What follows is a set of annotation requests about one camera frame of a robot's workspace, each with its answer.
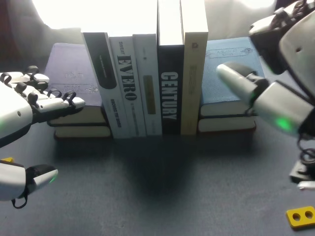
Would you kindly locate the black CENTURY book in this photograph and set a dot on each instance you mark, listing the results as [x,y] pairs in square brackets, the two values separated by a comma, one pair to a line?
[171,98]

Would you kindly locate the dark red cover book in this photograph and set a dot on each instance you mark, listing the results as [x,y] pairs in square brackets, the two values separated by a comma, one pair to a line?
[81,132]

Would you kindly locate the small yellow block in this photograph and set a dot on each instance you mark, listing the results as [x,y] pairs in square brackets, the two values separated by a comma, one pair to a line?
[6,159]

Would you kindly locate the blue hardcover book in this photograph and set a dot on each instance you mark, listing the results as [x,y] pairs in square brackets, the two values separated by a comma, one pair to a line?
[209,83]

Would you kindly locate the grey book with gold label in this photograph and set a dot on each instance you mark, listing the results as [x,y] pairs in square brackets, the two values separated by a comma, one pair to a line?
[150,98]

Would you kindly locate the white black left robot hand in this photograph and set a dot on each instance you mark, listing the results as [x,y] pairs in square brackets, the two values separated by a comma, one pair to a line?
[14,115]

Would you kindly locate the grey table cloth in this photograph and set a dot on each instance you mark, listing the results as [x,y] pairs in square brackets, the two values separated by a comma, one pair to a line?
[157,196]

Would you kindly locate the yellow block with two holes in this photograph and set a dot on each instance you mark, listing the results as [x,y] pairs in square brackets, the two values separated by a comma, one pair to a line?
[301,217]

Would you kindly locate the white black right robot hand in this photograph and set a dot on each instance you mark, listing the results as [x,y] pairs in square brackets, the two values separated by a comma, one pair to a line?
[297,44]

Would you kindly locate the black and white book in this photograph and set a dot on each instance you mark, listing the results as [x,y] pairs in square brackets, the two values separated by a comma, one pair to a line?
[103,73]

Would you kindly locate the cream book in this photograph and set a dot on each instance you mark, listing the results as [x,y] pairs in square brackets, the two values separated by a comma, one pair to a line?
[193,98]

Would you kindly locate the white EVERO book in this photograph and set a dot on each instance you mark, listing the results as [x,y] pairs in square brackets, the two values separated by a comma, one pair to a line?
[128,81]

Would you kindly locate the purple hardcover book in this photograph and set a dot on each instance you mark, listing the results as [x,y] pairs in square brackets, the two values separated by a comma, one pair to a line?
[71,66]

